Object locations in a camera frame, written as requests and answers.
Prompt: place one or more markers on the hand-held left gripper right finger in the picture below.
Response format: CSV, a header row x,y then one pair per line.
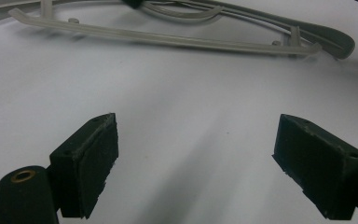
x,y
320,168

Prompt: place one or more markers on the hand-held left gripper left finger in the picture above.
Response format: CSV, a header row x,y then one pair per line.
x,y
87,168

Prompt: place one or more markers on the grey plastic clothes hanger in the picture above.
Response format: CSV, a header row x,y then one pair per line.
x,y
192,17
338,43
167,39

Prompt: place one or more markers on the white table mat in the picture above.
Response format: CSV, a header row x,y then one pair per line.
x,y
180,99

